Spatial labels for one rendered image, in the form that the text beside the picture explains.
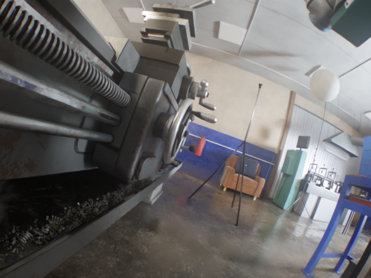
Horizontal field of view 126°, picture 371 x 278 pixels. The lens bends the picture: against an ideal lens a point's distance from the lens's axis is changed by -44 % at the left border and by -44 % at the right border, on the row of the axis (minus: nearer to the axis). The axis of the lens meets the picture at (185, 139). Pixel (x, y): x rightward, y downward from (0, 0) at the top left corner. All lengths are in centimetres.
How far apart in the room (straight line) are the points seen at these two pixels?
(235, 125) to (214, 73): 166
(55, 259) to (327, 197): 491
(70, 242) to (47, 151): 21
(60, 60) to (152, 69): 34
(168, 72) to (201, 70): 461
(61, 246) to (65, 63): 27
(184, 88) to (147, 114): 22
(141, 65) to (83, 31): 25
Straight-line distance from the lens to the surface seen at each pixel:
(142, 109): 45
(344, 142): 520
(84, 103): 33
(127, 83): 49
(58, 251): 30
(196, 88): 62
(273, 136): 505
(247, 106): 492
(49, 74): 37
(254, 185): 407
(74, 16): 37
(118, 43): 50
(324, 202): 481
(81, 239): 34
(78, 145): 49
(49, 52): 26
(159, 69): 54
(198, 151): 436
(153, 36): 61
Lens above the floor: 65
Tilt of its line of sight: 2 degrees up
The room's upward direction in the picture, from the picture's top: 20 degrees clockwise
